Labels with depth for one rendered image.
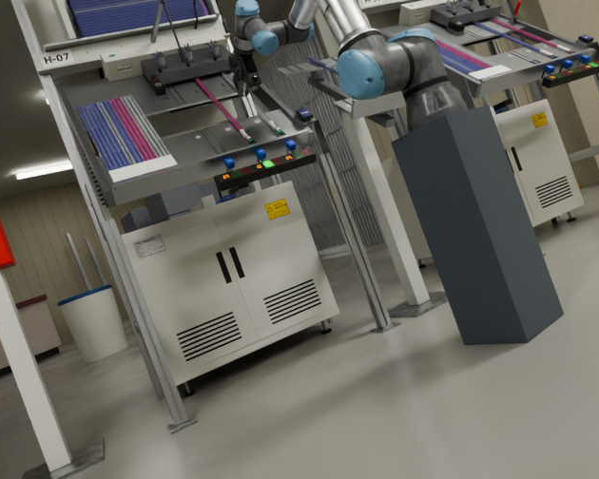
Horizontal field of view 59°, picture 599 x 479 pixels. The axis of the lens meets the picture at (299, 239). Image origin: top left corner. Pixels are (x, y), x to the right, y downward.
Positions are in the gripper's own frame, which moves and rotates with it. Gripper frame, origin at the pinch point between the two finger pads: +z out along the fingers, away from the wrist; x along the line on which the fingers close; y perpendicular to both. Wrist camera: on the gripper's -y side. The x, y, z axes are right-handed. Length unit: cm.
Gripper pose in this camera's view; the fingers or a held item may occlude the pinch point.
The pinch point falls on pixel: (244, 95)
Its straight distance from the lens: 202.8
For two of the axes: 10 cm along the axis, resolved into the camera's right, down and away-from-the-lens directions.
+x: -8.7, 3.2, -3.7
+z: -1.4, 5.7, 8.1
